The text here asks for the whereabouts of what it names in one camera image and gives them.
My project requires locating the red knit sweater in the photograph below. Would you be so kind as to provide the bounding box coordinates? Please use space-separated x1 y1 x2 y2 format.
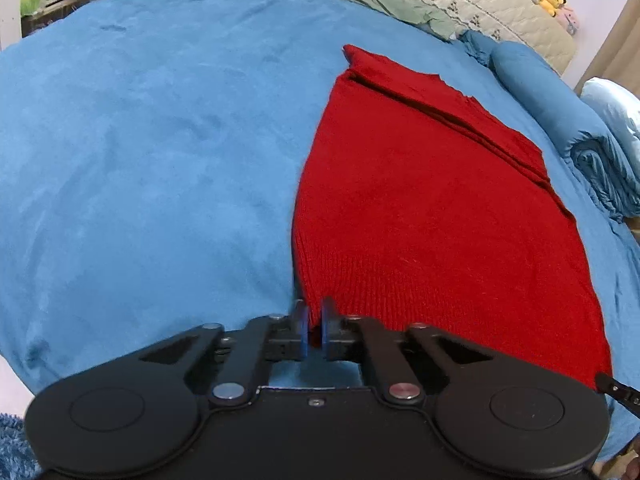
292 44 613 386

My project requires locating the rolled blue duvet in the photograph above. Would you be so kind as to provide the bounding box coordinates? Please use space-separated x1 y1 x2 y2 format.
458 30 639 220

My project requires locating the blue bed sheet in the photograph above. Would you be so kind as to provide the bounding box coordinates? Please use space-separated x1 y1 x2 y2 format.
1 0 639 392

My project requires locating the blue fluffy rug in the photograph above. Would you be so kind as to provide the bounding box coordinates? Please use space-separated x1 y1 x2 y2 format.
0 414 40 480

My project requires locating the light blue blanket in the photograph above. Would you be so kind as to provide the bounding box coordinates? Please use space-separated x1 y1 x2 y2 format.
580 77 639 166

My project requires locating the beige curtain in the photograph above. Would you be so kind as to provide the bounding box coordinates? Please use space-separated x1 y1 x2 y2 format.
575 0 640 96

